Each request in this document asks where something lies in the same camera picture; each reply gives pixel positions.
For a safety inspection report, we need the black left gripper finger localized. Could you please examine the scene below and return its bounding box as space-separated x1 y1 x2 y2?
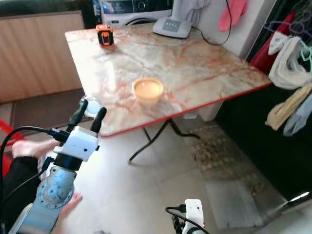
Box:
68 99 89 131
90 107 108 133

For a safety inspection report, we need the small clear cup white lid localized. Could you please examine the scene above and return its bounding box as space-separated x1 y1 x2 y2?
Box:
84 97 103 117

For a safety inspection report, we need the person's bare hand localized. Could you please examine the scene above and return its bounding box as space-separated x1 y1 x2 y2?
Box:
51 193 83 234
12 139 59 159

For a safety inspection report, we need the brown door mat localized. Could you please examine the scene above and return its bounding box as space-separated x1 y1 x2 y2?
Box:
10 89 86 131

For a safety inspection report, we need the orange plastic bowl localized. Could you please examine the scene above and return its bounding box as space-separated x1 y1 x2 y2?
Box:
132 77 165 105

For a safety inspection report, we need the red plastic chair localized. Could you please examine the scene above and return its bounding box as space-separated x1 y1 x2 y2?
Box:
0 119 26 177

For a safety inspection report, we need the wooden panel cabinet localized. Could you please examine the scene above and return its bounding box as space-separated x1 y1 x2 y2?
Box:
0 12 86 104

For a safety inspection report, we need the patterned floor rug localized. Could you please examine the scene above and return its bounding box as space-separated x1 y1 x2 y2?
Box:
190 124 271 195

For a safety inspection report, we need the orange black device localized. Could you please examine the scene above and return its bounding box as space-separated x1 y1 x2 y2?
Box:
97 24 115 47

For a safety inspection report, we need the marble table red edge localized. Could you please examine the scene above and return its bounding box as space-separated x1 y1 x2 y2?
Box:
64 22 273 164

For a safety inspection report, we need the white washing machine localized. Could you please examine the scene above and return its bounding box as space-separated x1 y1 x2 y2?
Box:
97 0 175 27

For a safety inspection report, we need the grey white appliance base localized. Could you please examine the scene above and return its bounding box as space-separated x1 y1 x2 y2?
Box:
152 0 208 39

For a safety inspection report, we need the beige hanging cloth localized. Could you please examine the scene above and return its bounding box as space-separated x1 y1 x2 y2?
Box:
266 83 312 131

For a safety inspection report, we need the grey hanging cloth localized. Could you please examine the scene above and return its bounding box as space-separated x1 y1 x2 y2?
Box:
284 95 312 137

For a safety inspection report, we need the pink rubber glove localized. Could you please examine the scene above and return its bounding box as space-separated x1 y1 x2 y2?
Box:
218 0 249 32

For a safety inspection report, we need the red hanging garment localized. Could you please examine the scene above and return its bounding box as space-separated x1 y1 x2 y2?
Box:
251 12 297 74

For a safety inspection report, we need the white grey hanging garment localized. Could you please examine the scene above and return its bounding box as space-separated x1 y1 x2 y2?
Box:
268 37 312 90

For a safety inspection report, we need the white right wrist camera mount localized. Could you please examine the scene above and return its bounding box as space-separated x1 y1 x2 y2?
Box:
184 199 205 231

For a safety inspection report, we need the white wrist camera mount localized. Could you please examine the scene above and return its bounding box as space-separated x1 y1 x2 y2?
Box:
66 126 100 161
184 199 205 231

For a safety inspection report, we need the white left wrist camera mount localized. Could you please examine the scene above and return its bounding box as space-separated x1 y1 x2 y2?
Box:
66 126 100 161

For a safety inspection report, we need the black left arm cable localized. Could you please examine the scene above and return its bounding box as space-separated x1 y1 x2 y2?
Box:
0 125 71 210

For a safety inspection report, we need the black appliance power cable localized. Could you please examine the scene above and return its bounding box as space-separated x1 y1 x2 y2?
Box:
194 0 234 46

